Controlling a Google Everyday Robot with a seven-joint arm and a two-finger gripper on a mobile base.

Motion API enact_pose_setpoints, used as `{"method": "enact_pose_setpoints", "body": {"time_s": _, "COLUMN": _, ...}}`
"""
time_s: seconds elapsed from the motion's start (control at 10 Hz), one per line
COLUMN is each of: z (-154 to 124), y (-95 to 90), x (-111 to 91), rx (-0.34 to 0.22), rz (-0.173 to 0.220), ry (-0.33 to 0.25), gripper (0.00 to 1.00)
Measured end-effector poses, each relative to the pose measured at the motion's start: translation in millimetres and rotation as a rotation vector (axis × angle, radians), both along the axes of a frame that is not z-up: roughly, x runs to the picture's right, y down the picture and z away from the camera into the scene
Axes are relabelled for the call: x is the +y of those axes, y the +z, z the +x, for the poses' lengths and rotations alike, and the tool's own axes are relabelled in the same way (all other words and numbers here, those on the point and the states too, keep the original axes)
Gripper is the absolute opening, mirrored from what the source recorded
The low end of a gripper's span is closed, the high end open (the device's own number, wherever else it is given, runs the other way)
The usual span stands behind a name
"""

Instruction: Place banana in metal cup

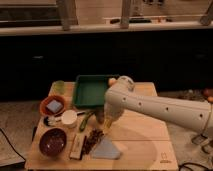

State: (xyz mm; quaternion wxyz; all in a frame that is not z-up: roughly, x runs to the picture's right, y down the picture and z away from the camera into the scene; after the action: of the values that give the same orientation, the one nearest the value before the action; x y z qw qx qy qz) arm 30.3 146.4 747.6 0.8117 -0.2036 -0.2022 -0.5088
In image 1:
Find orange bowl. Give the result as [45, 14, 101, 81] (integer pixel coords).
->
[39, 95, 67, 116]

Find blue sponge block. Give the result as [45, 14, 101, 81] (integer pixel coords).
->
[46, 100, 63, 113]

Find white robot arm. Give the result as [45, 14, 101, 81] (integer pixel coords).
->
[104, 76, 213, 139]

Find green plastic tray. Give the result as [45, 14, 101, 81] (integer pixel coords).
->
[72, 75, 118, 108]

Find green cucumber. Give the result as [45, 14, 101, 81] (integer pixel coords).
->
[79, 112, 94, 132]

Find orange fruit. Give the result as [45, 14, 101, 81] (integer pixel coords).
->
[108, 78, 117, 87]

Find wooden table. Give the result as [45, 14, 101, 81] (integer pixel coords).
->
[24, 81, 180, 171]

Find dark brown bowl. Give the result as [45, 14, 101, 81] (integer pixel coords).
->
[39, 128, 67, 157]

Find white cup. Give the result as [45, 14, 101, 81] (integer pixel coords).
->
[61, 110, 77, 128]

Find light blue cloth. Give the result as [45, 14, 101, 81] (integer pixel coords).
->
[90, 136, 121, 160]

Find black cable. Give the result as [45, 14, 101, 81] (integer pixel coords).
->
[0, 128, 27, 162]

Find green translucent cup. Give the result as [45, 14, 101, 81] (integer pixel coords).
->
[53, 80, 65, 95]

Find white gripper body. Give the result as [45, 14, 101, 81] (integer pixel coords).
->
[104, 105, 123, 123]

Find wooden block brush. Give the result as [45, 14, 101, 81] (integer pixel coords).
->
[69, 133, 86, 160]

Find yellow banana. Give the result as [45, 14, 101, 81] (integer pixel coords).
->
[103, 119, 112, 134]

